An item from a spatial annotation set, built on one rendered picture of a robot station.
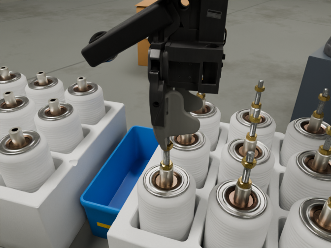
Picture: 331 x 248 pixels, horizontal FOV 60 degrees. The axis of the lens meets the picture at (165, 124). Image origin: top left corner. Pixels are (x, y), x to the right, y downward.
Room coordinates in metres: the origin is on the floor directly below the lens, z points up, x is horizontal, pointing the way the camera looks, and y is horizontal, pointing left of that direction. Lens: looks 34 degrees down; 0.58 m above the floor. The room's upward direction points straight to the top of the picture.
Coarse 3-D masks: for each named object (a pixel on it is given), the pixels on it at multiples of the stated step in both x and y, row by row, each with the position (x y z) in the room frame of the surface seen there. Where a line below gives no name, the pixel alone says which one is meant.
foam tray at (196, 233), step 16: (224, 128) 0.58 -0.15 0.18; (224, 144) 0.52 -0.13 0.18; (272, 144) 0.52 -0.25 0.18; (160, 160) 0.46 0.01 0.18; (208, 176) 0.42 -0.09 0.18; (272, 176) 0.42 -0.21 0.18; (208, 192) 0.37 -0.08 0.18; (272, 192) 0.37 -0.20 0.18; (128, 208) 0.34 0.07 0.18; (112, 224) 0.30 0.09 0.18; (128, 224) 0.30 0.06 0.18; (192, 224) 0.30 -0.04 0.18; (272, 224) 0.30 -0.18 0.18; (112, 240) 0.28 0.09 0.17; (128, 240) 0.27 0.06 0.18; (144, 240) 0.27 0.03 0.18; (160, 240) 0.27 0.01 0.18; (176, 240) 0.28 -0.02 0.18; (192, 240) 0.27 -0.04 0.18; (272, 240) 0.27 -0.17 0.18
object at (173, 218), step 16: (192, 176) 0.35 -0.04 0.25; (144, 192) 0.31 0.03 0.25; (192, 192) 0.31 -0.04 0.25; (144, 208) 0.30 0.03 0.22; (160, 208) 0.29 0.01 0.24; (176, 208) 0.29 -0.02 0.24; (192, 208) 0.31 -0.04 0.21; (144, 224) 0.30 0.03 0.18; (160, 224) 0.29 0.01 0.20; (176, 224) 0.29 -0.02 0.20
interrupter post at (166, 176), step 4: (160, 168) 0.33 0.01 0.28; (172, 168) 0.33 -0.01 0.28; (160, 172) 0.33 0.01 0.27; (164, 172) 0.32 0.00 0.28; (168, 172) 0.32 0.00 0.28; (172, 172) 0.33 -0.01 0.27; (160, 176) 0.33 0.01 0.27; (164, 176) 0.32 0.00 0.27; (168, 176) 0.32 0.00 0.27; (172, 176) 0.33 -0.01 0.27; (160, 180) 0.33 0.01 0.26; (164, 180) 0.32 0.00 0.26; (168, 180) 0.32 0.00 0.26; (172, 180) 0.33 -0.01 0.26; (164, 184) 0.32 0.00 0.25; (168, 184) 0.32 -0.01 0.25
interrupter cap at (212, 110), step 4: (208, 104) 0.57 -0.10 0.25; (212, 104) 0.57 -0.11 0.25; (208, 108) 0.56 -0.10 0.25; (212, 108) 0.56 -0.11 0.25; (216, 108) 0.56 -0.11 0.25; (192, 112) 0.54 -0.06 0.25; (196, 112) 0.54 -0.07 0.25; (200, 112) 0.54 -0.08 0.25; (204, 112) 0.54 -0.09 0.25; (208, 112) 0.54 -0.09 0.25; (212, 112) 0.54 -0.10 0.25; (196, 116) 0.52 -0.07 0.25; (200, 116) 0.52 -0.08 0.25; (204, 116) 0.52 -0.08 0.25; (208, 116) 0.52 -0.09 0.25
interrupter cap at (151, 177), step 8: (152, 168) 0.36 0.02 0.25; (176, 168) 0.36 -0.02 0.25; (144, 176) 0.34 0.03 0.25; (152, 176) 0.34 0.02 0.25; (176, 176) 0.34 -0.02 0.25; (184, 176) 0.34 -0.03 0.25; (144, 184) 0.32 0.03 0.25; (152, 184) 0.32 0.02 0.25; (160, 184) 0.33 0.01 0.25; (176, 184) 0.32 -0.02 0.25; (184, 184) 0.32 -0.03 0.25; (152, 192) 0.30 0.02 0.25; (160, 192) 0.31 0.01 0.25; (168, 192) 0.31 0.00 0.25; (176, 192) 0.31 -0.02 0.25; (184, 192) 0.31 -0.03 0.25
